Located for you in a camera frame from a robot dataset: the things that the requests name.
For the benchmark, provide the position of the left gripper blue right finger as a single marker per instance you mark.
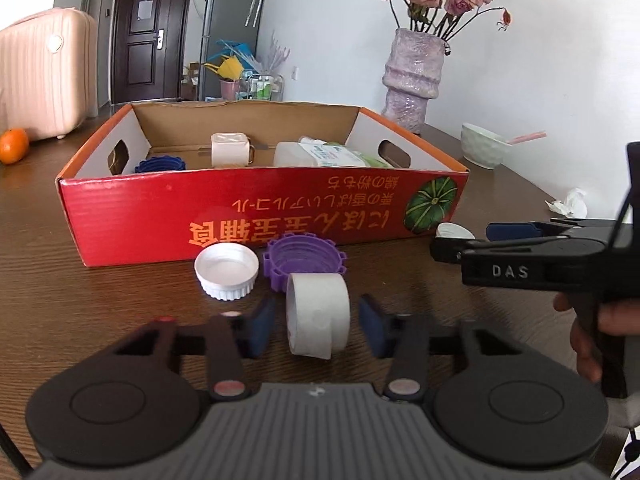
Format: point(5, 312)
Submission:
point(404, 339)

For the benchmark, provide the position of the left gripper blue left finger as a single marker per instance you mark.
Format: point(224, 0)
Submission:
point(230, 338)

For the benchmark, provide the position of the white tape roll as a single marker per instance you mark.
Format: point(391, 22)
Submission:
point(317, 314)

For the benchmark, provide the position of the white ridged jar lid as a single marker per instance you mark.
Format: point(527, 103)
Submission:
point(227, 271)

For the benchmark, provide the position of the white cap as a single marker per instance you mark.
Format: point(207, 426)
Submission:
point(453, 230)

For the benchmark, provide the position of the green plastic bottle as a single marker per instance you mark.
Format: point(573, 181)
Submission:
point(330, 154)

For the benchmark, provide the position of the clear plastic wipes container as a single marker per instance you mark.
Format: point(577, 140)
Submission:
point(295, 154)

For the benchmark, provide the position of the crumpled white tissue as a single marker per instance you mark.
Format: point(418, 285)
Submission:
point(572, 207)

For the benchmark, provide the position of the purple ridged lid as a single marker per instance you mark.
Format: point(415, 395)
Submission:
point(300, 253)

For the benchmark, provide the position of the pink spoon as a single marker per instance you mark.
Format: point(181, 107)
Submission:
point(527, 138)

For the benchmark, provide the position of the pale green ceramic bowl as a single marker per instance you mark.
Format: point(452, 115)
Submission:
point(482, 147)

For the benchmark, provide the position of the red cardboard box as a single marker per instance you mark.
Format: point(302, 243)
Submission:
point(119, 217)

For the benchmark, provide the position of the small white pink jar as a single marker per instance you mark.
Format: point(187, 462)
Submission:
point(230, 149)

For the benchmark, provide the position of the blue ridged lid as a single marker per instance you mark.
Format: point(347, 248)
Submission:
point(160, 164)

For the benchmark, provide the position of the cluttered storage rack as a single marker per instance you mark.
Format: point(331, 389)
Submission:
point(240, 75)

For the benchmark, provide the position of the purple ceramic vase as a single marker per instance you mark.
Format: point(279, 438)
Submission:
point(412, 77)

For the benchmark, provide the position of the orange fruit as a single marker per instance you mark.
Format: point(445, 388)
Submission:
point(14, 146)

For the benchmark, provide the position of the dark brown entrance door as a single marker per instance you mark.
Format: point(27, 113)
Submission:
point(147, 50)

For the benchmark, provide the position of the pink suitcase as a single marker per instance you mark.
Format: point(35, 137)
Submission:
point(48, 73)

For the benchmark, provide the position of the grey refrigerator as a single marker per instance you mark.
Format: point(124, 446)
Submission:
point(231, 20)

